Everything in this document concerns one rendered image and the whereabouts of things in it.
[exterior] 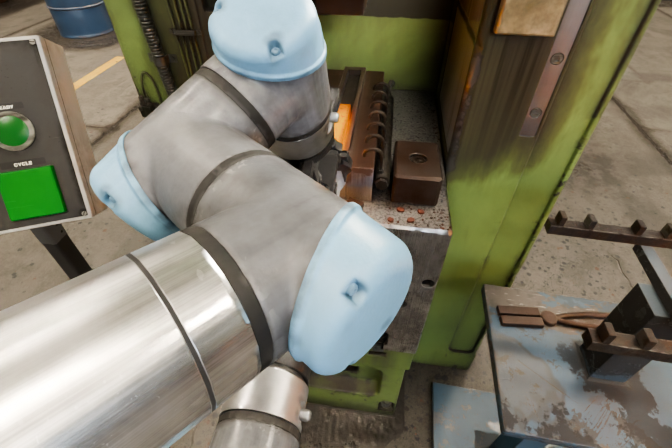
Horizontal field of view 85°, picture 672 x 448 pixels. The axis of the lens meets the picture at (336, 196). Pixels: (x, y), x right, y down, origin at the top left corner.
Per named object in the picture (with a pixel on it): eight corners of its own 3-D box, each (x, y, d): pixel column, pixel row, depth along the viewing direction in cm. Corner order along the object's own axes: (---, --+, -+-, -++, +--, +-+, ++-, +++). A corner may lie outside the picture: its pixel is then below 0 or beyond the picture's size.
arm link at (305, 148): (260, 70, 36) (343, 75, 35) (271, 98, 40) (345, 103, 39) (244, 139, 33) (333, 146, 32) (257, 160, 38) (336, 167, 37)
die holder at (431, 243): (416, 354, 92) (453, 232, 63) (269, 334, 96) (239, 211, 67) (412, 205, 134) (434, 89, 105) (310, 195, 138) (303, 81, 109)
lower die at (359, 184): (371, 201, 69) (374, 164, 63) (267, 191, 71) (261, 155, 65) (382, 99, 100) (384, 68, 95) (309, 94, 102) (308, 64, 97)
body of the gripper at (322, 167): (280, 208, 48) (254, 171, 37) (290, 149, 51) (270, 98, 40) (337, 214, 47) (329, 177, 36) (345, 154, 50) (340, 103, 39)
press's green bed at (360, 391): (395, 418, 124) (414, 353, 93) (286, 401, 128) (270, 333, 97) (397, 282, 165) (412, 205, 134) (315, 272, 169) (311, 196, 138)
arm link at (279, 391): (210, 403, 31) (305, 417, 30) (230, 351, 35) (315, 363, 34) (228, 434, 36) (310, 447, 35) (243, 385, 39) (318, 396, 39)
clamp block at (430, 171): (437, 207, 68) (443, 180, 63) (390, 203, 69) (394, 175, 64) (433, 168, 77) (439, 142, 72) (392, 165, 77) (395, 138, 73)
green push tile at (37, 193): (65, 212, 58) (50, 165, 56) (10, 222, 56) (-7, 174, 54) (70, 210, 59) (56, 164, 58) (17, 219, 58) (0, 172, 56)
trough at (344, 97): (345, 169, 65) (346, 162, 64) (316, 166, 65) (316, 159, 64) (365, 72, 96) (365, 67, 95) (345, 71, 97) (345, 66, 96)
